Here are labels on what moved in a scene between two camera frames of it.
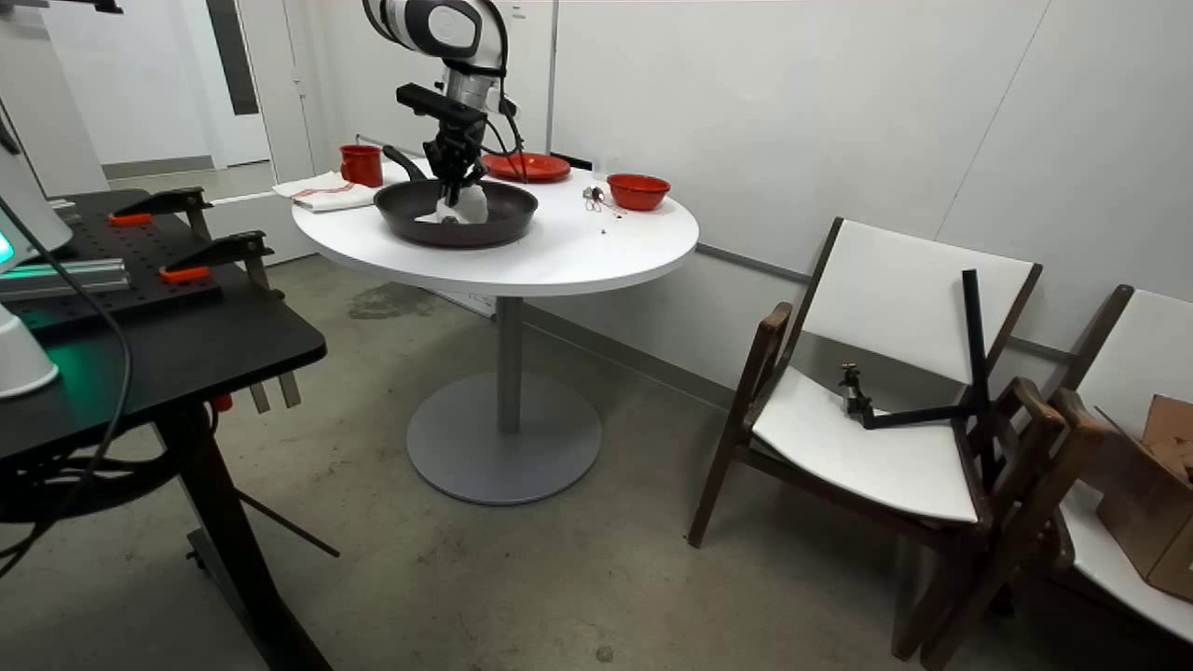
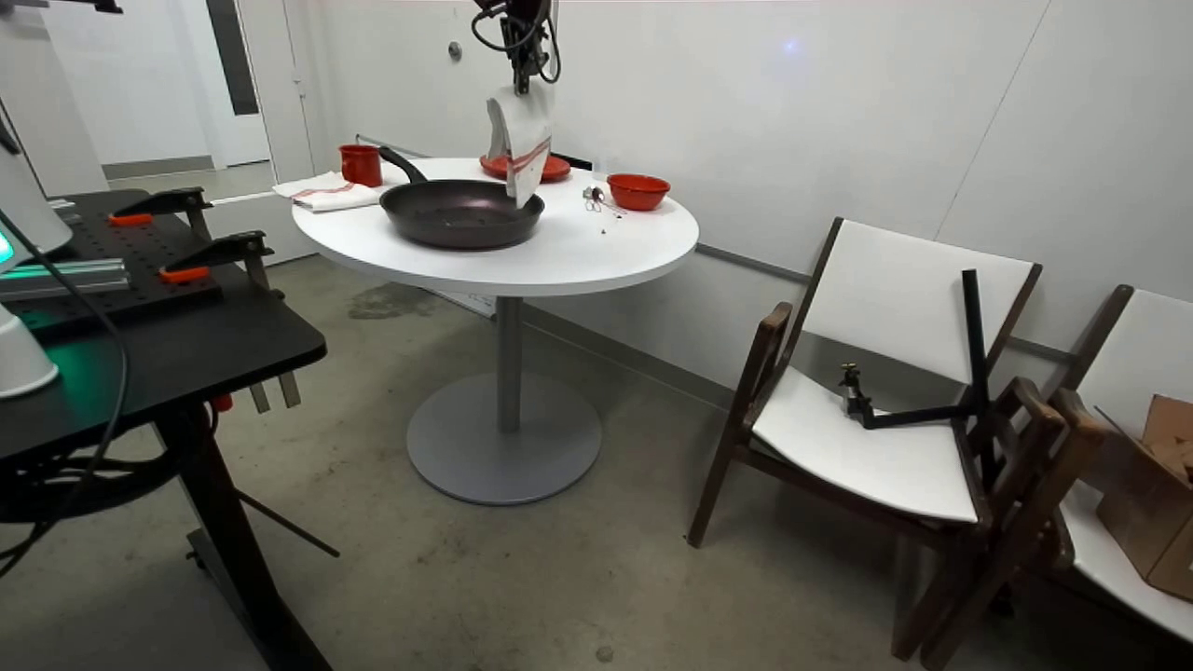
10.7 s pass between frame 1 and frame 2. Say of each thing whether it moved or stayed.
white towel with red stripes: moved
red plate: stayed
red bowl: stayed
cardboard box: stayed
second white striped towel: stayed
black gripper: moved
